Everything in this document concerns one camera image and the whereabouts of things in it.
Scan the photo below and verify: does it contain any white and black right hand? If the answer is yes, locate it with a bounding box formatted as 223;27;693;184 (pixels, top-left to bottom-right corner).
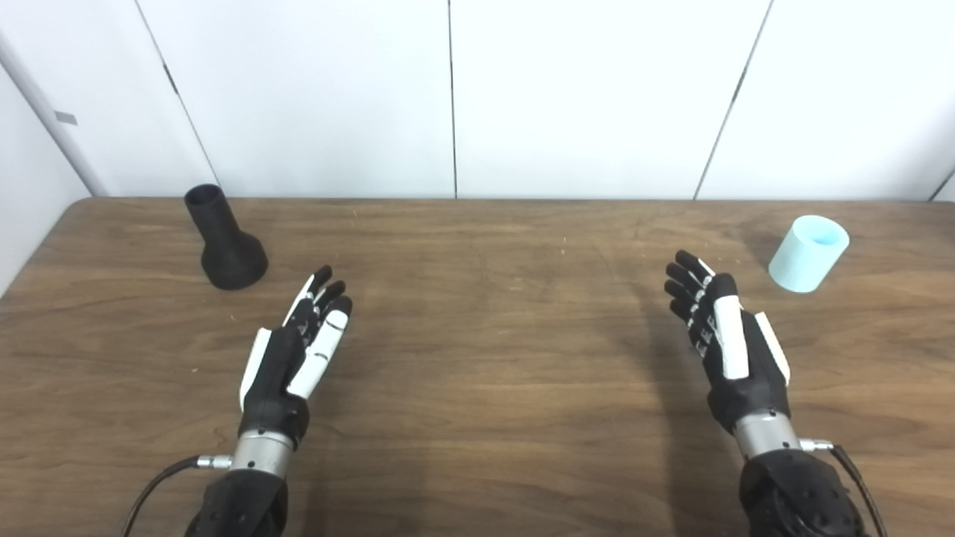
664;250;792;437

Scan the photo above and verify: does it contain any white and black left hand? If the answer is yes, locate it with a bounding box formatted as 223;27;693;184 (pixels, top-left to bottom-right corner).
238;266;354;448

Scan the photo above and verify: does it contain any black flared nozzle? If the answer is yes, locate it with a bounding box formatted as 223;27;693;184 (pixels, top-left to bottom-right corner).
184;183;269;291

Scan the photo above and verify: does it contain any light-blue hose piece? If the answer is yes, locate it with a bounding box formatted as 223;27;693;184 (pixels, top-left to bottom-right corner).
768;215;851;293

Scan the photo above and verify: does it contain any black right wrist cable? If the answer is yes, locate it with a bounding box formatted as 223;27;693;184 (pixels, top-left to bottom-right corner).
800;439;889;537

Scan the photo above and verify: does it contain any white wall corner trim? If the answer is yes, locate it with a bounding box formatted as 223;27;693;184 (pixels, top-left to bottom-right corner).
0;30;111;198

